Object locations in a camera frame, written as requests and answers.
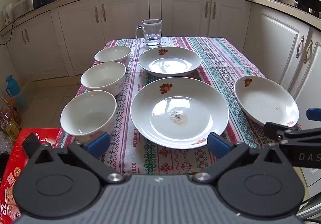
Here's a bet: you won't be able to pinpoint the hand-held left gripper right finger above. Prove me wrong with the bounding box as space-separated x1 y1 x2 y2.
192 132 285 185

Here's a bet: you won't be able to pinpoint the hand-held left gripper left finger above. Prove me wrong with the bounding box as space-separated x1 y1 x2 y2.
35 132 124 185

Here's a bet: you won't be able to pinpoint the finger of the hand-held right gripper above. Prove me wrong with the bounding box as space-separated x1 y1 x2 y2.
306 108 321 121
264 122 321 143

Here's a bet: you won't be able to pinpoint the white plate with fruit print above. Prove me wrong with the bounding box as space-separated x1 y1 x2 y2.
137 47 202 77
130 77 230 150
234 76 300 128

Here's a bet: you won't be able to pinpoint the white bowl with pink print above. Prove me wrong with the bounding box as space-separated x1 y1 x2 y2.
94 46 132 69
80 62 126 96
60 90 117 143

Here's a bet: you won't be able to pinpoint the striped patterned tablecloth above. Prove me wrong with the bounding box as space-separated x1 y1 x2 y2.
54 37 305 174

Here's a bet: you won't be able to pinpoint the red printed box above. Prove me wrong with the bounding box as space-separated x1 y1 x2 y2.
0 128 61 224

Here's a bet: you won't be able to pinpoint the clear plastic oil bottle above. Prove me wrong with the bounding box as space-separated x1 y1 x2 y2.
0 100 22 142

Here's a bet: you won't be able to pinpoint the blue plastic bottle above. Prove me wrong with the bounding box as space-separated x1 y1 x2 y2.
5 75 21 98

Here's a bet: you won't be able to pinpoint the clear glass mug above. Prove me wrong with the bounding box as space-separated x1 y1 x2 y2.
135 19 163 47

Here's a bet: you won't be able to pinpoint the white kitchen cabinets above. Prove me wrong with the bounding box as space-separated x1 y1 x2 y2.
0 0 321 189

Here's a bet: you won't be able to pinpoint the black power cable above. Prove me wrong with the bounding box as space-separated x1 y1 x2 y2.
0 16 27 45

